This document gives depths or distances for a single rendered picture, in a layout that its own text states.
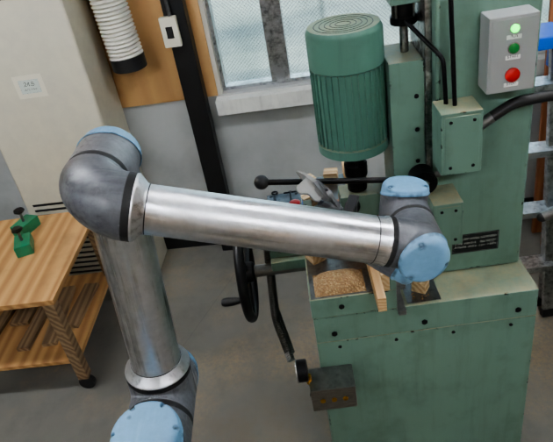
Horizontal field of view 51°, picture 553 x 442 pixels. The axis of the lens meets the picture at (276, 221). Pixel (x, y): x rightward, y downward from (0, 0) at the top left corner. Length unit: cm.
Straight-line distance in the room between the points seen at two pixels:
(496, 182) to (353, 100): 42
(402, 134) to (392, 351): 59
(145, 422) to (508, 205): 100
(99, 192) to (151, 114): 203
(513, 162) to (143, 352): 96
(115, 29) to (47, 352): 139
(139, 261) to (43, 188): 185
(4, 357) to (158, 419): 157
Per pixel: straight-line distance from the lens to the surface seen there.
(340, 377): 163
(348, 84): 135
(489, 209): 156
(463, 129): 133
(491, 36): 130
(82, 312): 281
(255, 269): 168
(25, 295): 246
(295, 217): 97
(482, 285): 161
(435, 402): 184
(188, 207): 95
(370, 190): 156
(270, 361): 256
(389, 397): 179
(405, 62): 137
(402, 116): 142
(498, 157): 149
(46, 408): 276
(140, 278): 119
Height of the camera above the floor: 184
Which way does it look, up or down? 33 degrees down
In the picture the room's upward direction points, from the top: 10 degrees counter-clockwise
